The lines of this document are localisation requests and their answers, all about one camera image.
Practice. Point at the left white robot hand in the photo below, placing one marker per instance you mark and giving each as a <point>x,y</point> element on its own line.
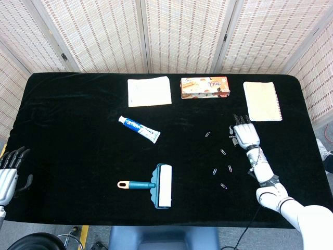
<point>7,179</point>

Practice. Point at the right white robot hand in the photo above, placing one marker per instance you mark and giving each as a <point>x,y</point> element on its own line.
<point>247,135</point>

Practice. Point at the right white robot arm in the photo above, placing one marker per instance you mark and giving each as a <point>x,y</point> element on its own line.
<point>265,173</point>

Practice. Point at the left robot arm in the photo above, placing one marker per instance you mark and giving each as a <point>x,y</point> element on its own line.
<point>2,214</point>

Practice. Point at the cream paper pad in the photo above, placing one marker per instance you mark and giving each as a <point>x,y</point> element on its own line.
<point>149,92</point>

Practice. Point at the cream spiral notebook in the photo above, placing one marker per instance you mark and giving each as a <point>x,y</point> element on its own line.
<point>262,101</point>

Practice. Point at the orange snack box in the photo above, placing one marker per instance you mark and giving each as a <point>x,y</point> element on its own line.
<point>203,88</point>

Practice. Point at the black round stool seat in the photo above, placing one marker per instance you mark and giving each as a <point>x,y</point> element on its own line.
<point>33,242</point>

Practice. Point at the white sneaker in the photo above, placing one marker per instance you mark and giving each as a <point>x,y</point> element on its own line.
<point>323,153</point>

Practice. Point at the black velvet tablecloth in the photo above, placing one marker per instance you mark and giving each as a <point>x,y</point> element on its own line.
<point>78,130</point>

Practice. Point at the teal lint roller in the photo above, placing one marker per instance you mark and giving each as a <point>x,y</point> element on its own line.
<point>165,186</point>

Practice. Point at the blue white toothpaste tube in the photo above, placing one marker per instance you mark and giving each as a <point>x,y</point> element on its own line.
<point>138,127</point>

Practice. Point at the black floor pedal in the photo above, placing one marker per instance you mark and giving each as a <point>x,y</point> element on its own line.
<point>99,245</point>

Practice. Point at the blue padded seat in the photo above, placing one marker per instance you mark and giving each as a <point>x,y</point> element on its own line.
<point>164,238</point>

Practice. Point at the woven folding screen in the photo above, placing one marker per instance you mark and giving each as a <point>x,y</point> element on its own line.
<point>104,34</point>

